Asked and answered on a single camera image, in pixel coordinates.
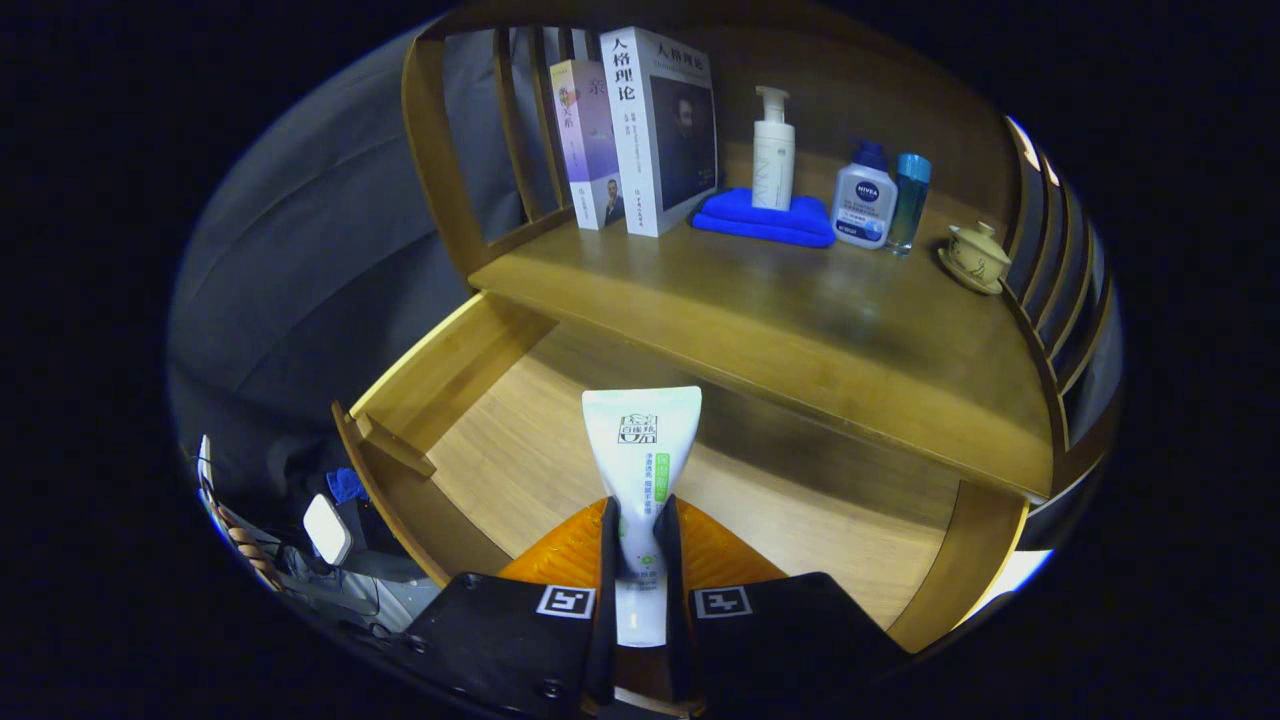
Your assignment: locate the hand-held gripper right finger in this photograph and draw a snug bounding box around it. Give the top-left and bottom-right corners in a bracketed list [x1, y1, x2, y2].
[655, 493, 911, 716]

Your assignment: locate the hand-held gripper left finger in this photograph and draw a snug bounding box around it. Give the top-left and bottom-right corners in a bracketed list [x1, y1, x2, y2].
[400, 495, 623, 716]

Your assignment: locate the brown wooden drawer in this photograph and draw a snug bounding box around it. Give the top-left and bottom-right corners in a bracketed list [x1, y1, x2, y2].
[330, 290, 1031, 656]

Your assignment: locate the white squeeze tube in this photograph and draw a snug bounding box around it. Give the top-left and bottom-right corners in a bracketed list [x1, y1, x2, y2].
[582, 386, 703, 649]

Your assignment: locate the wooden countertop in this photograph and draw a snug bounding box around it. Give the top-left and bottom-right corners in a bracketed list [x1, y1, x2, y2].
[468, 190, 1056, 501]

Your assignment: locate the brown wooden cabinet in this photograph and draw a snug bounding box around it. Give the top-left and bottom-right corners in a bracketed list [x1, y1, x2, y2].
[400, 0, 1126, 551]

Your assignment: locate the white rounded device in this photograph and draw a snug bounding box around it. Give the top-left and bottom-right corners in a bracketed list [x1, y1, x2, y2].
[303, 494, 353, 567]

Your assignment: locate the blue folded cloth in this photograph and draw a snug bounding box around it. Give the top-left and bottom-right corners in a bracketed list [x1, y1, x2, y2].
[690, 188, 837, 249]

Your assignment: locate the white bottle with blue cap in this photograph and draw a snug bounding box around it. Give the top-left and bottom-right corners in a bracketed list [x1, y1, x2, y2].
[831, 140, 898, 250]

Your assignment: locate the yellow lidded teacup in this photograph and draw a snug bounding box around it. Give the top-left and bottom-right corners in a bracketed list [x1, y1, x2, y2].
[937, 221, 1013, 296]

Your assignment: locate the black backdrop cloth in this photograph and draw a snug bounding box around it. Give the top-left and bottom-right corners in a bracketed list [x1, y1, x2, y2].
[168, 25, 561, 501]

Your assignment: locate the white pump bottle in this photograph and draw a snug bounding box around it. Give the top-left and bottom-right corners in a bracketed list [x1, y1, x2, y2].
[751, 86, 797, 212]

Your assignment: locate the purple book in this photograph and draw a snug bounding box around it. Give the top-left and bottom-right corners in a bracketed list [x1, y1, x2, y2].
[549, 59, 627, 231]

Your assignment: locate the thick white book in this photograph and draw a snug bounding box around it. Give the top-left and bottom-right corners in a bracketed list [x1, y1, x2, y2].
[600, 26, 719, 238]

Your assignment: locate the slim teal bottle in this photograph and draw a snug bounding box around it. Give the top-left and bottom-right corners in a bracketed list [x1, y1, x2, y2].
[886, 153, 933, 256]

